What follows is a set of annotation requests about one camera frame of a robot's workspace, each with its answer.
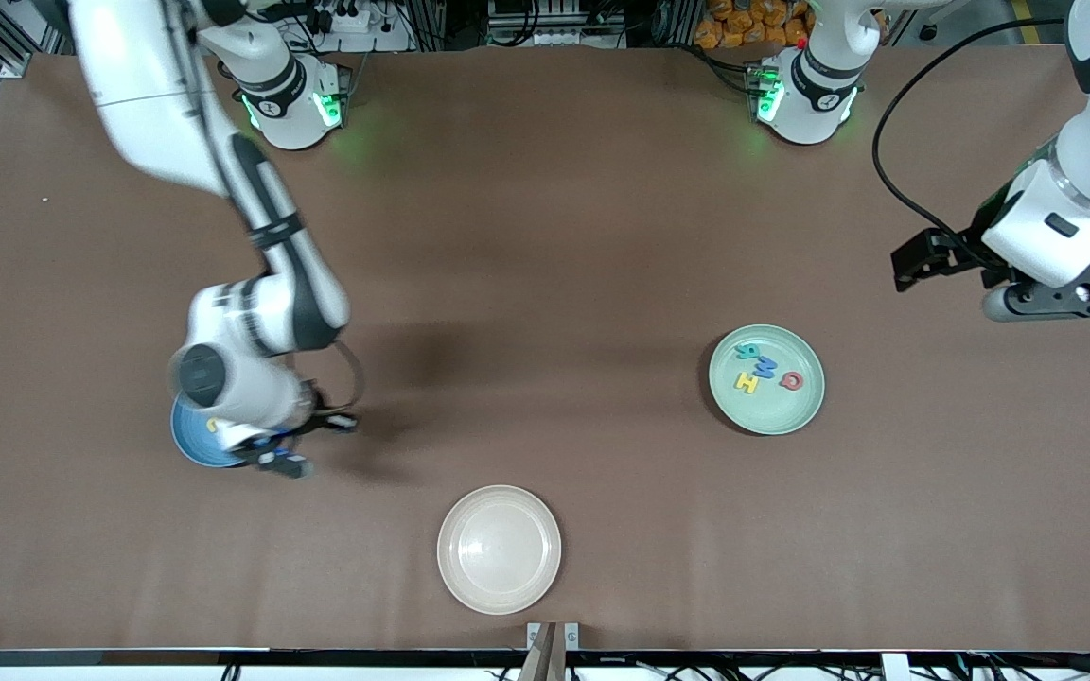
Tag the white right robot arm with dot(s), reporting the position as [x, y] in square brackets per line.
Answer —
[157, 95]

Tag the blue plate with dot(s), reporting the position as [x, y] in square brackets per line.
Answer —
[193, 440]

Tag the beige plate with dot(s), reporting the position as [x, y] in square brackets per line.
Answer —
[500, 549]

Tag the white power strip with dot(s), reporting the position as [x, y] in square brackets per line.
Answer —
[346, 19]

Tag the teal letter R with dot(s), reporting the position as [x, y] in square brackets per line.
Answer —
[748, 352]

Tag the metal table edge bracket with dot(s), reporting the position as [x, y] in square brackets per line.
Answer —
[553, 653]

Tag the blue letter W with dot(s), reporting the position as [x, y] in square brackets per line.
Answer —
[765, 368]

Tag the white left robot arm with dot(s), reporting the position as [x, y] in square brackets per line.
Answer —
[815, 104]

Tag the yellow letter H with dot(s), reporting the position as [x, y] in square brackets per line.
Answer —
[747, 383]

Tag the orange bag pile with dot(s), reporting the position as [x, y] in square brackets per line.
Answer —
[744, 24]

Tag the red letter Q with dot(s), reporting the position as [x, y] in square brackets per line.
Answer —
[791, 380]

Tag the green plate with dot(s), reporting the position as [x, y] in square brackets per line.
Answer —
[777, 411]

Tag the black white table edge rail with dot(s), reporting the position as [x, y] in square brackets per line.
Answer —
[223, 657]

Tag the black equipment rack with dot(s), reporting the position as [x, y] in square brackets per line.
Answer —
[554, 19]

